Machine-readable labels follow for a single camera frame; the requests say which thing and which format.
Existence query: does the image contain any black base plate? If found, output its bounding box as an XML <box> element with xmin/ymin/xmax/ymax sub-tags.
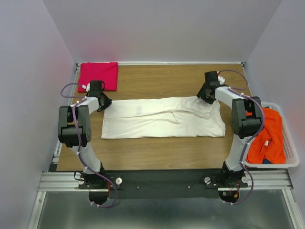
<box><xmin>77</xmin><ymin>169</ymin><xmax>248</xmax><ymax>200</ymax></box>

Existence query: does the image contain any orange t shirt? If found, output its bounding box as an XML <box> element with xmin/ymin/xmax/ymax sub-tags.
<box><xmin>246</xmin><ymin>107</ymin><xmax>286</xmax><ymax>164</ymax></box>

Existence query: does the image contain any purple cable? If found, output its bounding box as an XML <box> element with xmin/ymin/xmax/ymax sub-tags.
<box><xmin>217</xmin><ymin>69</ymin><xmax>265</xmax><ymax>206</ymax></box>
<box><xmin>60</xmin><ymin>82</ymin><xmax>118</xmax><ymax>208</ymax></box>

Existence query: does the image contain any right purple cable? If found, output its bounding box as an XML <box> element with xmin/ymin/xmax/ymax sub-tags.
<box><xmin>217</xmin><ymin>69</ymin><xmax>265</xmax><ymax>206</ymax></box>

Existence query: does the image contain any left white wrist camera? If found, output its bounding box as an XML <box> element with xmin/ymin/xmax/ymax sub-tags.
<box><xmin>81</xmin><ymin>82</ymin><xmax>91</xmax><ymax>92</ymax></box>

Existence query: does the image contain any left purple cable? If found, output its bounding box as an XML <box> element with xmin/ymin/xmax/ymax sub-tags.
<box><xmin>60</xmin><ymin>82</ymin><xmax>118</xmax><ymax>208</ymax></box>

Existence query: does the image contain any white t shirt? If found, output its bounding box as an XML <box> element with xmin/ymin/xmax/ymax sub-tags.
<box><xmin>101</xmin><ymin>96</ymin><xmax>226</xmax><ymax>139</ymax></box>

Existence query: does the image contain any folded pink t shirt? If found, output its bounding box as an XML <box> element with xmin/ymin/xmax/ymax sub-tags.
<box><xmin>77</xmin><ymin>62</ymin><xmax>119</xmax><ymax>93</ymax></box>

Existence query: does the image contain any white plastic basket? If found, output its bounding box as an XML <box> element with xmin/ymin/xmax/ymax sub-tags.
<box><xmin>244</xmin><ymin>102</ymin><xmax>299</xmax><ymax>169</ymax></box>

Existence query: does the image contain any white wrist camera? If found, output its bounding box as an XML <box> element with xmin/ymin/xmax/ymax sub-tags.
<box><xmin>81</xmin><ymin>82</ymin><xmax>91</xmax><ymax>92</ymax></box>
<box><xmin>217</xmin><ymin>72</ymin><xmax>225</xmax><ymax>84</ymax></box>

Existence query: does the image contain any aluminium frame rail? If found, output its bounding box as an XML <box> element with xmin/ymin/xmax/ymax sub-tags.
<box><xmin>28</xmin><ymin>62</ymin><xmax>81</xmax><ymax>229</ymax></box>

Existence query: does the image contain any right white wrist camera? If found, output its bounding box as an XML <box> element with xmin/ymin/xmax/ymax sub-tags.
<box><xmin>217</xmin><ymin>72</ymin><xmax>225</xmax><ymax>84</ymax></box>

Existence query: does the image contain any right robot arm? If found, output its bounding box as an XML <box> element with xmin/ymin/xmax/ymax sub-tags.
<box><xmin>197</xmin><ymin>71</ymin><xmax>264</xmax><ymax>185</ymax></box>

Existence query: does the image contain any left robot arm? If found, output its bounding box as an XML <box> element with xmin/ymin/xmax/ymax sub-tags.
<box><xmin>58</xmin><ymin>80</ymin><xmax>112</xmax><ymax>186</ymax></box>

